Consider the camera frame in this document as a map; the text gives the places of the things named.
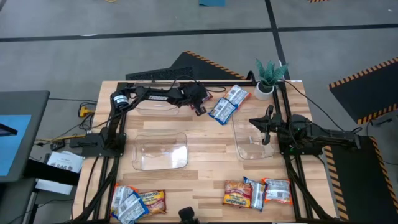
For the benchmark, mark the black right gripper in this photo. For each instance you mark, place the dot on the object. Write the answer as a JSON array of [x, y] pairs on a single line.
[[275, 124]]

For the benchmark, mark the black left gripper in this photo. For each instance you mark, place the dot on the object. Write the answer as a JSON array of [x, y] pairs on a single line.
[[194, 93]]

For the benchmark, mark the blue Maruchan noodle pack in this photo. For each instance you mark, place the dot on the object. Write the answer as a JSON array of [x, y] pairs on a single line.
[[222, 110], [258, 194], [132, 208]]

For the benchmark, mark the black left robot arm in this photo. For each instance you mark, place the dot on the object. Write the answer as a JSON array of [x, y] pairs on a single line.
[[155, 97]]

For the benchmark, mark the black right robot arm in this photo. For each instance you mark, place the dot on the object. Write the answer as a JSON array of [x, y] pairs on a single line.
[[326, 137]]

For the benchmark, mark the clear plastic bin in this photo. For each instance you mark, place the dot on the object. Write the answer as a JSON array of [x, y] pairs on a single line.
[[158, 109], [252, 149], [160, 152]]

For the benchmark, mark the artificial plant in white pot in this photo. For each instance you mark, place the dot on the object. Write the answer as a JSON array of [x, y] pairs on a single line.
[[269, 74]]

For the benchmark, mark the blue floor mat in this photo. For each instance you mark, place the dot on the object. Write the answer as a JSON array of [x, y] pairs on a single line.
[[212, 2]]

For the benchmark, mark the black hazard-striped floor mat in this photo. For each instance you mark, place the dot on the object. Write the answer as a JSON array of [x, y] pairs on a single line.
[[367, 90], [357, 180]]

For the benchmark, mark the yellow power plug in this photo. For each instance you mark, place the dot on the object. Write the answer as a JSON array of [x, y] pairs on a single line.
[[84, 111]]

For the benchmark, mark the black power adapter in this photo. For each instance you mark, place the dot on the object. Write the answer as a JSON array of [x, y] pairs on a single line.
[[57, 145]]

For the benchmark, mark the white paper sheet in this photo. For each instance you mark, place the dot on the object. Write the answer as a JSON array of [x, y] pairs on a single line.
[[63, 161]]

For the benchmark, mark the grey desk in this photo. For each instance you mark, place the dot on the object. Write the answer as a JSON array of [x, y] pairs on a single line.
[[21, 102]]

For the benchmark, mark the blue sheet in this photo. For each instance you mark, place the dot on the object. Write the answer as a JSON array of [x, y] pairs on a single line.
[[14, 146]]

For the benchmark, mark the small black camera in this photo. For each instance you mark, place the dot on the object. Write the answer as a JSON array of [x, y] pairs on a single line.
[[187, 215]]

